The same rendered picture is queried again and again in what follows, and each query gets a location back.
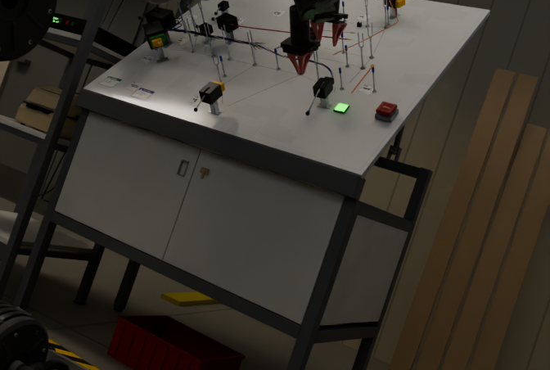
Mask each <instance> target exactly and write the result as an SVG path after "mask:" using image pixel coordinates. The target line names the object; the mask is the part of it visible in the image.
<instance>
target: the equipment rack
mask: <svg viewBox="0 0 550 370"><path fill-rule="evenodd" d="M107 3H108V0H89V2H88V6H87V9H86V11H85V13H84V16H83V19H84V20H87V23H86V25H85V28H84V30H83V34H82V35H78V34H72V33H69V32H66V31H63V30H59V29H53V28H50V27H49V29H48V31H47V33H46V34H45V36H44V37H43V39H42V40H41V42H40V43H39V44H38V45H40V46H42V47H45V48H47V49H49V50H52V51H54V52H56V53H59V54H61V55H62V56H66V57H68V58H69V59H68V61H67V64H66V66H65V70H64V73H63V75H62V77H61V81H60V84H59V86H58V88H63V89H62V92H61V95H60V98H59V101H58V103H57V105H56V109H55V112H54V115H53V117H52V121H51V123H50V125H49V128H48V131H47V132H44V131H42V130H39V129H36V128H33V127H31V126H28V125H23V124H20V122H18V121H16V120H14V119H12V118H9V117H6V116H4V115H0V129H1V130H4V131H6V132H9V133H12V134H14V135H16V136H18V137H21V138H24V139H27V140H29V141H31V142H35V143H37V144H38V145H37V148H36V150H35V153H34V157H33V159H32V161H31V164H30V167H29V171H28V173H27V175H26V178H25V182H24V184H23V187H22V189H21V192H20V195H19V198H18V201H17V203H16V207H15V209H14V212H8V211H3V210H0V261H1V263H0V300H1V299H2V295H3V293H4V291H5V288H6V285H7V282H8V279H9V277H10V274H11V271H12V268H13V265H14V263H15V260H16V257H17V255H30V253H31V250H32V248H30V247H33V246H34V242H35V239H36V236H37V235H38V230H39V228H40V225H41V222H39V221H38V220H36V219H33V218H31V215H32V213H33V210H34V206H35V204H36V201H37V199H38V194H39V193H40V190H41V187H42V185H43V181H44V179H45V176H46V173H47V170H48V167H49V165H50V162H51V159H52V156H53V153H54V151H55V150H56V151H62V152H64V153H66V152H67V150H68V147H69V145H70V141H71V140H70V139H67V138H63V137H60V135H61V130H62V128H63V126H64V123H65V119H66V116H67V115H68V112H69V109H70V105H71V103H72V101H73V98H74V94H75V92H76V89H77V87H78V84H79V81H80V78H81V75H82V73H83V69H84V67H85V64H88V65H91V64H92V60H95V61H94V62H93V66H96V67H99V68H102V69H105V70H107V67H108V65H109V64H110V66H109V69H110V68H111V67H112V66H113V65H115V64H116V63H118V62H119V61H121V60H122V59H124V56H121V55H120V54H118V53H116V52H113V51H111V50H110V49H108V48H106V47H103V46H102V45H100V44H98V43H95V42H93V41H94V39H95V37H96V34H97V30H98V27H99V25H100V23H101V18H102V16H103V14H104V11H105V9H106V4H107ZM187 3H189V4H190V6H191V4H192V0H181V2H180V3H179V6H180V8H181V12H182V15H183V14H184V13H185V12H187V11H188V10H189V9H188V8H187V6H188V4H187ZM58 143H59V144H58ZM22 246H28V247H22ZM48 249H51V250H47V253H46V256H45V257H51V258H60V259H77V260H87V261H88V265H87V267H86V269H85V272H84V275H83V278H82V281H81V283H80V286H79V290H78V292H77V295H76V297H75V300H74V302H75V303H76V304H78V305H85V303H86V300H87V298H88V294H89V292H90V289H91V286H92V282H93V280H94V278H95V275H96V272H97V268H98V266H99V264H100V261H101V257H102V254H103V252H104V250H105V247H104V246H101V245H99V244H97V243H95V244H94V247H91V246H89V245H87V244H85V243H83V242H81V241H78V240H76V239H74V238H73V237H70V236H68V235H66V234H64V233H63V232H60V231H58V230H56V229H55V231H54V233H53V236H52V240H51V242H50V245H49V247H48ZM63 250H67V251H63ZM70 251H74V252H70Z"/></svg>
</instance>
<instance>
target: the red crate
mask: <svg viewBox="0 0 550 370"><path fill-rule="evenodd" d="M117 319H118V320H119V321H118V323H117V326H116V329H115V332H114V335H113V337H112V340H111V343H110V346H109V349H108V351H107V353H108V355H110V356H112V357H113V358H115V359H117V360H119V361H120V362H122V363H124V364H126V365H127V366H129V367H131V368H132V369H134V370H239V368H240V366H241V361H242V360H243V359H244V358H245V357H246V356H245V355H243V354H241V353H239V352H237V351H235V350H233V349H231V348H229V347H228V346H226V345H224V344H222V343H220V342H218V341H216V340H214V339H212V338H210V337H208V336H206V335H204V334H202V333H200V332H198V331H197V330H195V329H193V328H191V327H189V326H187V325H185V324H183V323H181V322H179V321H177V320H175V319H173V318H171V317H169V316H167V315H140V316H118V317H117Z"/></svg>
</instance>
